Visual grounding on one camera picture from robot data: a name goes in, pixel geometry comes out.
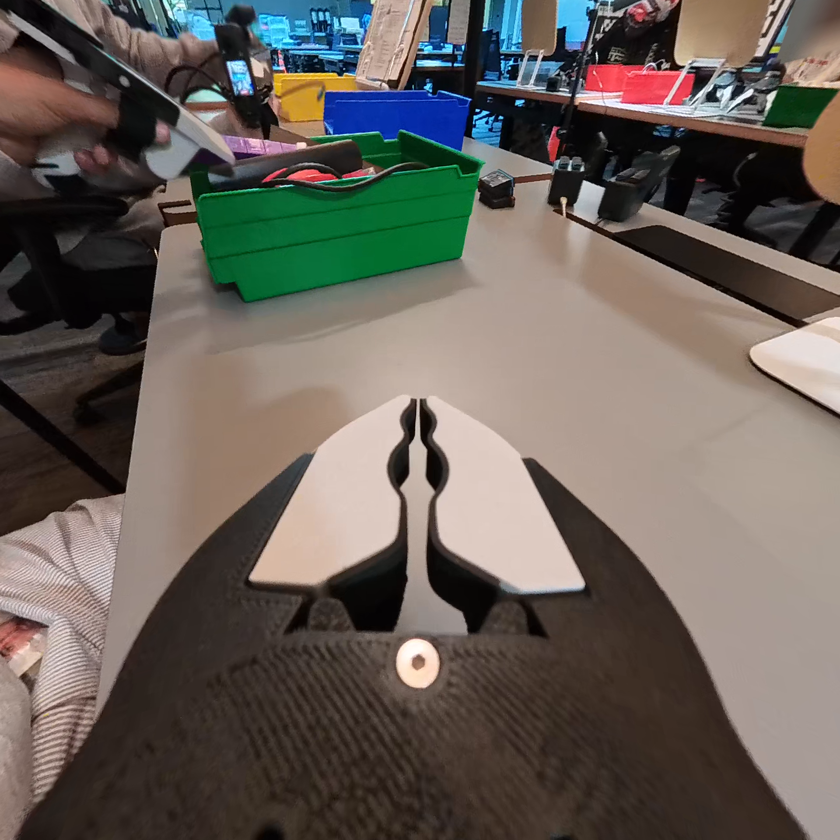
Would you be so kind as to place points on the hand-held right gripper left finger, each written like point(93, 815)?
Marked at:
point(328, 505)

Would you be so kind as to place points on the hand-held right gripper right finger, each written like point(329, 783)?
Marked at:
point(499, 512)

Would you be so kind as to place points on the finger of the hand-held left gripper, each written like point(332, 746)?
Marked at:
point(190, 148)

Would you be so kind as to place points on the black cylindrical handheld device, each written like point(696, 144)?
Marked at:
point(308, 161)

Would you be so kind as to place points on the green plastic bin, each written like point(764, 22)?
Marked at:
point(341, 243)

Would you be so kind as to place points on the grey desk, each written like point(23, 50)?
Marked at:
point(525, 328)

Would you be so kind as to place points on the black desk mat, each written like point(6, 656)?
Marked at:
point(722, 262)

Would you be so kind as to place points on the person's left hand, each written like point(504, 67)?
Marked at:
point(46, 105)

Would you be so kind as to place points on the purple box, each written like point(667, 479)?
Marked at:
point(253, 145)

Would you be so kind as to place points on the red item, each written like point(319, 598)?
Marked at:
point(302, 176)

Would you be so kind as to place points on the yellow plastic bin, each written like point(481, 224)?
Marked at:
point(298, 98)

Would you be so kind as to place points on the blue plastic bin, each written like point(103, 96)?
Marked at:
point(394, 115)

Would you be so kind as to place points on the cardboard board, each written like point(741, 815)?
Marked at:
point(394, 39)

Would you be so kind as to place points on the striped white garment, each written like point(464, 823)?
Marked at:
point(59, 558)

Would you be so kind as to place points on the black steel column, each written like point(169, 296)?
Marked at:
point(474, 59)

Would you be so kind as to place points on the small black box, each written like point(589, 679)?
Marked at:
point(497, 187)

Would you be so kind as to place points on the black charger block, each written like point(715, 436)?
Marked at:
point(565, 180)

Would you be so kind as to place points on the wooden background table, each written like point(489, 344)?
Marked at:
point(525, 92)
point(709, 121)

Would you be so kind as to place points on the white pad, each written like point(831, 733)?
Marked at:
point(804, 361)

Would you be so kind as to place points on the black charger dock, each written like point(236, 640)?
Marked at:
point(630, 190)

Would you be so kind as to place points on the red plastic bin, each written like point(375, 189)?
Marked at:
point(656, 86)
point(604, 77)

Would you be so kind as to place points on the small green bin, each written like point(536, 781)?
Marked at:
point(800, 105)

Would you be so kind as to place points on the black gimbal camera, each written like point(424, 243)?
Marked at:
point(237, 72)

